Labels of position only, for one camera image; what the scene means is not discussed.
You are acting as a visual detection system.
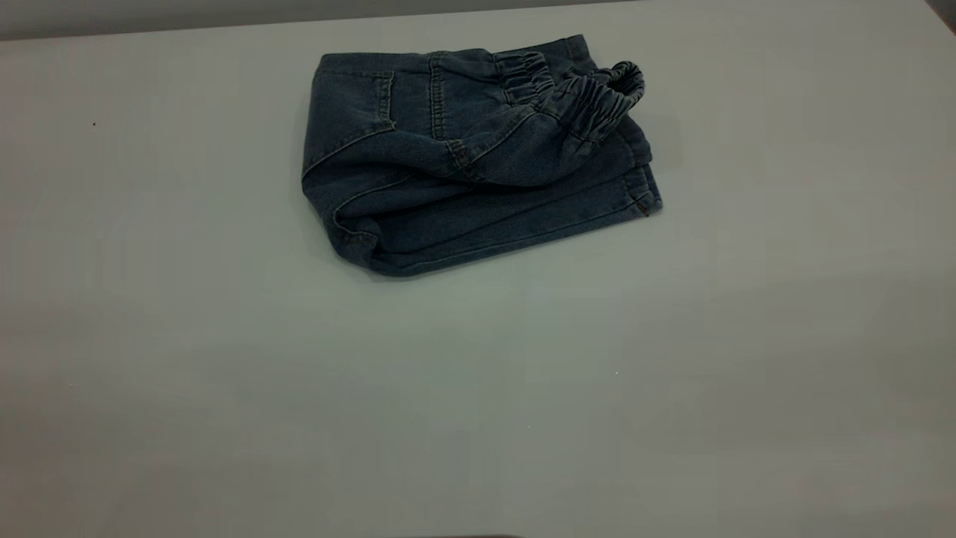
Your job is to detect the blue denim children's pants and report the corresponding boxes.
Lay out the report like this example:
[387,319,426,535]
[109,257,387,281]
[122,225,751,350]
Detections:
[301,34,664,279]

